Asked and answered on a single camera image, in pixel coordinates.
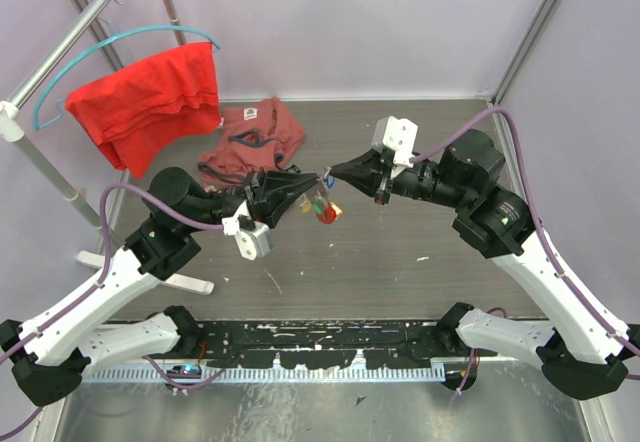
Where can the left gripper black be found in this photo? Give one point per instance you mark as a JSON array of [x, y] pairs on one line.
[[284, 189]]

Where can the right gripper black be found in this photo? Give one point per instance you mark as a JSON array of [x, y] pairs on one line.
[[376, 167]]

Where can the yellow tag key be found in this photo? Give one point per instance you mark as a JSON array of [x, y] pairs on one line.
[[337, 210], [305, 205]]

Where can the metal key organizer red handle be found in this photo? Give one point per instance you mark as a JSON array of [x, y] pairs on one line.
[[321, 193]]

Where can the blue tag key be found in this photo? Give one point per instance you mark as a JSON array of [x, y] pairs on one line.
[[328, 178]]

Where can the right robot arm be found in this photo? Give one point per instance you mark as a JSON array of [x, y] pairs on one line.
[[581, 347]]

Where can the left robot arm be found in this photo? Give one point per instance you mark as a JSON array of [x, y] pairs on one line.
[[52, 353]]

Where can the dusty red shirt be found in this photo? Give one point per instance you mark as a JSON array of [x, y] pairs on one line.
[[262, 135]]

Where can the bright red cloth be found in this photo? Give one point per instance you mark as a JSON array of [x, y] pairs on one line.
[[134, 113]]

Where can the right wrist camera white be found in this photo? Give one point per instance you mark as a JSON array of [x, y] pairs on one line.
[[398, 135]]

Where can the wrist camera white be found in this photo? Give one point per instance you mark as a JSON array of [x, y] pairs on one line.
[[253, 238], [398, 135]]

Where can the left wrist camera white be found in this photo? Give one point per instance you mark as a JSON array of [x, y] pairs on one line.
[[253, 238]]

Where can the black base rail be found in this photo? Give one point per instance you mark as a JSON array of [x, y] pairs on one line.
[[321, 344]]

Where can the grey slotted cable duct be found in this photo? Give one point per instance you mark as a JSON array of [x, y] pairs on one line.
[[356, 373]]

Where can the aluminium frame post right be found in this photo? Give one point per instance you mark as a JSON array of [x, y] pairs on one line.
[[533, 34]]

